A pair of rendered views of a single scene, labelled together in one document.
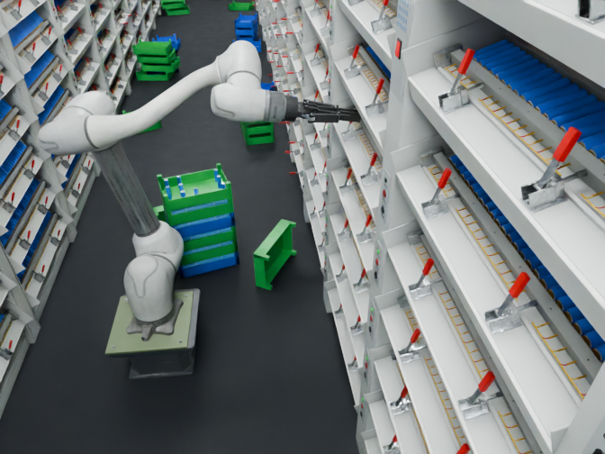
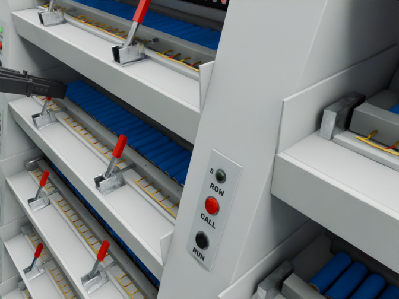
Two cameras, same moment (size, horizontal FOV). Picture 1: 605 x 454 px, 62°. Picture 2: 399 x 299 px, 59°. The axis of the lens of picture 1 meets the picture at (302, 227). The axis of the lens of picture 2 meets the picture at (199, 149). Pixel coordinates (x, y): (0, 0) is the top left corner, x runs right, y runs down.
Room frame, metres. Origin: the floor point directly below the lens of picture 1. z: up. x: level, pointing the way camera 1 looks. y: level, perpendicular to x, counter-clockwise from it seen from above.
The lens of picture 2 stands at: (0.71, 0.04, 1.23)
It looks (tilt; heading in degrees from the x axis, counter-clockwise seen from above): 21 degrees down; 319
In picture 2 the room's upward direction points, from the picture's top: 14 degrees clockwise
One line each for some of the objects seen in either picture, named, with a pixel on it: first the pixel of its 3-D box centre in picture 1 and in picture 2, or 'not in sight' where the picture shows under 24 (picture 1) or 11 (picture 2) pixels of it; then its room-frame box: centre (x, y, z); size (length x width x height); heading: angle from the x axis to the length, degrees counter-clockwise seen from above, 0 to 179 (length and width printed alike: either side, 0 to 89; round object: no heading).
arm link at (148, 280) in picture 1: (148, 284); not in sight; (1.38, 0.58, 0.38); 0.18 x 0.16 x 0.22; 178
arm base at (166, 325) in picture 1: (153, 315); not in sight; (1.35, 0.58, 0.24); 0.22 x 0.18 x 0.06; 177
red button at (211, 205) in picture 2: not in sight; (213, 205); (0.93, -0.18, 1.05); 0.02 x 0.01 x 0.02; 7
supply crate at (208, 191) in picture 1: (194, 186); not in sight; (1.97, 0.50, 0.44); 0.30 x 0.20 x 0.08; 111
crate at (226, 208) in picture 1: (196, 200); not in sight; (1.97, 0.50, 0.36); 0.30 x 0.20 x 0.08; 111
